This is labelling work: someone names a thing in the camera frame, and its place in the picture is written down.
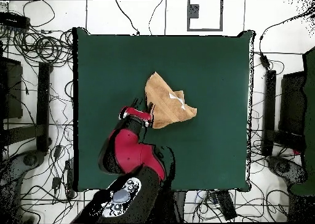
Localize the orange terry towel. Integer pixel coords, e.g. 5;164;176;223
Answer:
144;71;197;129

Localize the dark green table cloth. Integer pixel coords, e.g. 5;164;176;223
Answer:
73;27;255;192

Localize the black stand bar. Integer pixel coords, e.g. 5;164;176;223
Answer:
36;62;52;153
261;70;277;156

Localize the black power strip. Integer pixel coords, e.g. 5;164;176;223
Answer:
65;159;76;200
0;12;31;29
215;190;238;221

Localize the dark grey block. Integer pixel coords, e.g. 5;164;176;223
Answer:
189;4;199;19

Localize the black furniture panel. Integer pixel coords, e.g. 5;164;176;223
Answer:
0;56;23;120
279;71;307;136

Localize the green hanging cloth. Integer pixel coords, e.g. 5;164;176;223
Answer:
290;46;315;196

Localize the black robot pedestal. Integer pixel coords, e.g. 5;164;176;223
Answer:
169;190;187;223

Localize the black cable coil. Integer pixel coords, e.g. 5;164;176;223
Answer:
13;28;74;66

